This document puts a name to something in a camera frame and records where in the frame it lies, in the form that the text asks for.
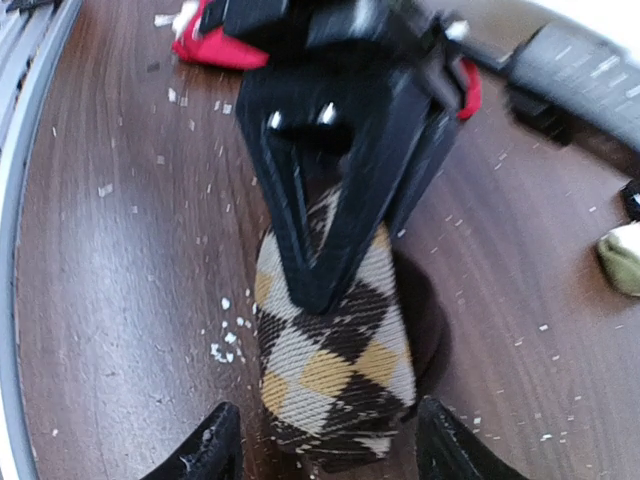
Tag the red sock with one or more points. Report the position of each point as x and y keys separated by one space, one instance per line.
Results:
x=200 y=38

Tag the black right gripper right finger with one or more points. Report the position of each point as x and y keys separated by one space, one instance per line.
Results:
x=447 y=449

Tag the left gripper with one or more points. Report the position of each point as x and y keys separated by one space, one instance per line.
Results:
x=360 y=33

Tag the beige green-toed sock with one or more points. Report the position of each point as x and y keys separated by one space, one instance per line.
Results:
x=618 y=251

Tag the brown beige argyle sock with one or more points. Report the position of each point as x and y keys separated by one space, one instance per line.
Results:
x=336 y=387

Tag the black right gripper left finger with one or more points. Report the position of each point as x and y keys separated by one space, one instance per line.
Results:
x=212 y=451

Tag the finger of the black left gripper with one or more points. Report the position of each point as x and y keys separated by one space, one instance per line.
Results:
x=317 y=138

